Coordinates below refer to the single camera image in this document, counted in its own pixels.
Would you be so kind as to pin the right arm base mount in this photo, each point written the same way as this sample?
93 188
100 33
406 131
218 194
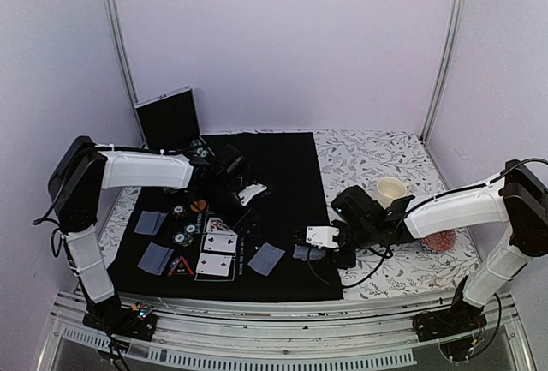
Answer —
459 317

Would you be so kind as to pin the green white poker chip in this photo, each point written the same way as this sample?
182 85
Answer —
183 239
190 230

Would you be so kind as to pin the red black triangle piece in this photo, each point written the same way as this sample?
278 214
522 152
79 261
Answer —
183 269

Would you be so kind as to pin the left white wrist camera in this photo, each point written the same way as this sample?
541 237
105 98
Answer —
250 192

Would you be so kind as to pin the aluminium front rail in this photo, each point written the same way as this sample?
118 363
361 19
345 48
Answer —
333 335

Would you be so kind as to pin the face-up diamond card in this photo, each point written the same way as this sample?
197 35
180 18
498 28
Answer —
217 265

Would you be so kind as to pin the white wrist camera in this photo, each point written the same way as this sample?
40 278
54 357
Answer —
318 237
250 192

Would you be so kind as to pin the aluminium frame post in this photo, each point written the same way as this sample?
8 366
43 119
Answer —
450 38
113 18

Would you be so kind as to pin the floral white tablecloth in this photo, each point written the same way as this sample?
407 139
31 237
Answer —
347 158

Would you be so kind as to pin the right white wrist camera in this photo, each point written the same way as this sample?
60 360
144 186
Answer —
318 237

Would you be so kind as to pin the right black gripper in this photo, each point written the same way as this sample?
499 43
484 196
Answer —
348 262

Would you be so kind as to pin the left aluminium frame post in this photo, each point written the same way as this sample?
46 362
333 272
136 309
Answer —
113 18

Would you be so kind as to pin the orange big blind button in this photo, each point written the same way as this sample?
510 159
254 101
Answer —
199 206

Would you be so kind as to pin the black poker mat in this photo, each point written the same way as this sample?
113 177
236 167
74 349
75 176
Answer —
287 164

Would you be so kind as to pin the cream white cup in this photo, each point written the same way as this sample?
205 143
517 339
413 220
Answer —
390 188

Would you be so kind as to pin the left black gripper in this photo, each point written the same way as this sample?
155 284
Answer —
246 222

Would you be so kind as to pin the right aluminium frame post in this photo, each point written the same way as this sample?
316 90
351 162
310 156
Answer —
450 38

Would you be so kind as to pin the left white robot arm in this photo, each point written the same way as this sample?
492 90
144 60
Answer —
92 181

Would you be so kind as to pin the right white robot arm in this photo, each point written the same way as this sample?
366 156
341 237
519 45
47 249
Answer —
514 197

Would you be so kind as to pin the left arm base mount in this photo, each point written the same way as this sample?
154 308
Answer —
137 322

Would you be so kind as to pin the face-up queen card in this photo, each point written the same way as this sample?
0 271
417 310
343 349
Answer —
217 226

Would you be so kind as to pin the blue playing card deck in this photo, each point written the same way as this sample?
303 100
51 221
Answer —
303 252

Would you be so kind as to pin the green chip stack in case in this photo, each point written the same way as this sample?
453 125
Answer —
200 148

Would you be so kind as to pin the red patterned bowl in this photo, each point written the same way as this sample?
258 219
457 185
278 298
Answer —
440 242

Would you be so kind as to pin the aluminium poker chip case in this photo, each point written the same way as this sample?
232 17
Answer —
169 121

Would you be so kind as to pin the face-up clubs card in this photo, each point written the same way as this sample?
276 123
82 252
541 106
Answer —
220 243

